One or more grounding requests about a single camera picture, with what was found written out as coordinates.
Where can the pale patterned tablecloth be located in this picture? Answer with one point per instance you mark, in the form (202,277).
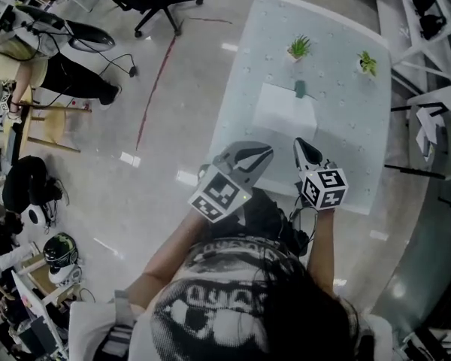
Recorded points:
(345,100)

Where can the person's left forearm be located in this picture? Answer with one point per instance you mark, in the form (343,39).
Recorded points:
(169,254)

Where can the black green helmet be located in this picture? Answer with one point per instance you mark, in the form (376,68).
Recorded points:
(60,249)

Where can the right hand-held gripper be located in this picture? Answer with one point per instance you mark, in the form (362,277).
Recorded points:
(325,188)

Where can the leafy variegated potted plant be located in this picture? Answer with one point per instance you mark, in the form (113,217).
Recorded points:
(367,64)

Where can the white helmet stand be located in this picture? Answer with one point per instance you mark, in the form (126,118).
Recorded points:
(64,275)

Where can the spiky green potted plant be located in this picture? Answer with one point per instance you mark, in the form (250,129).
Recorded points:
(298,47)

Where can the white shelf rack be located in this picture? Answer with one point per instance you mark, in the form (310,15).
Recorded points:
(417,47)

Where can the person's black trousers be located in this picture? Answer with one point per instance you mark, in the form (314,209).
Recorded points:
(265,213)

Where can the red floor tape line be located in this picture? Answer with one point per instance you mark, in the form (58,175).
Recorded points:
(154,88)

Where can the crumpled white paper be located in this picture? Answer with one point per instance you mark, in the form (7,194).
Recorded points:
(428,126)

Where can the person's black white printed shirt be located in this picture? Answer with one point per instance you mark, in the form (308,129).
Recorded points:
(218,307)

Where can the white sheet of paper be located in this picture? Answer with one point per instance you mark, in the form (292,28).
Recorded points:
(285,107)

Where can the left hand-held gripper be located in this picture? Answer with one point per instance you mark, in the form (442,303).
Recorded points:
(218,196)

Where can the person's right forearm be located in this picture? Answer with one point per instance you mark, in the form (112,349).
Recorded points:
(321,239)

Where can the white desk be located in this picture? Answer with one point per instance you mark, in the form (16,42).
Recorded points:
(34,314)

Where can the white round device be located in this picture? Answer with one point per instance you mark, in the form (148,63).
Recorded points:
(35,214)

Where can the wooden stool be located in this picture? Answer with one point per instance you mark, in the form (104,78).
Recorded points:
(50,120)

